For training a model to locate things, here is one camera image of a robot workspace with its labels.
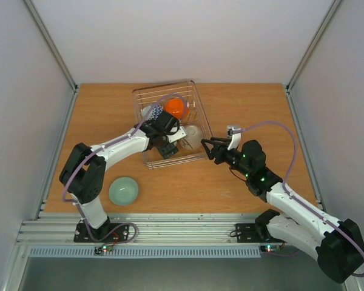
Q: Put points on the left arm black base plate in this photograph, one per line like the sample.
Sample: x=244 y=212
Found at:
x=110 y=233

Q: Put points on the red blue patterned bowl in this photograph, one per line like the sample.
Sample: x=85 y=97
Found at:
x=151 y=112

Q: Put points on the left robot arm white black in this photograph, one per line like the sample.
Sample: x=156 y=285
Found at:
x=83 y=173

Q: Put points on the left controller board with leds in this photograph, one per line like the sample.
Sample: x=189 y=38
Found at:
x=103 y=249

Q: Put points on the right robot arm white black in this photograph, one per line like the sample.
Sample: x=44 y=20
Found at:
x=337 y=246

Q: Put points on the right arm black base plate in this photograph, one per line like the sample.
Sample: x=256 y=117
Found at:
x=246 y=233

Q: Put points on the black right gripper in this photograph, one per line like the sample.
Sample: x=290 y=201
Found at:
x=217 y=153

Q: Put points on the controller board with leds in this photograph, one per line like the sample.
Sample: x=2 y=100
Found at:
x=103 y=249
x=270 y=248

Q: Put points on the steel wire dish rack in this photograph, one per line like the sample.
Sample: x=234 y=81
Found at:
x=186 y=90

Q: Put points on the right controller board with leds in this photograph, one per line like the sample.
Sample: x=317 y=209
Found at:
x=270 y=248

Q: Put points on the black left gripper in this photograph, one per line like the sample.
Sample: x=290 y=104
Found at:
x=165 y=153

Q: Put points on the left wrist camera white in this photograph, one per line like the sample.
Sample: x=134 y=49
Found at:
x=176 y=133

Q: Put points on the grey slotted cable duct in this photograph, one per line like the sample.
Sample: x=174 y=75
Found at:
x=145 y=252

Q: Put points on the aluminium frame post left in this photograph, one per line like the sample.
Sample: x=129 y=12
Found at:
x=46 y=36

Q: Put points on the pale green bowl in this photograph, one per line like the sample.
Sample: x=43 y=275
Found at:
x=123 y=191

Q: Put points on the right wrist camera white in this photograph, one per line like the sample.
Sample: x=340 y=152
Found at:
x=234 y=134

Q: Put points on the aluminium frame post right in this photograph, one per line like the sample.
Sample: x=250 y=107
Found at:
x=316 y=39

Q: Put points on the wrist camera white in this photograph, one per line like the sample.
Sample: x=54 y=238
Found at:
x=176 y=133
x=234 y=134

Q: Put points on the aluminium frame post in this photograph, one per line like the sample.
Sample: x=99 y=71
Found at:
x=316 y=39
x=46 y=36

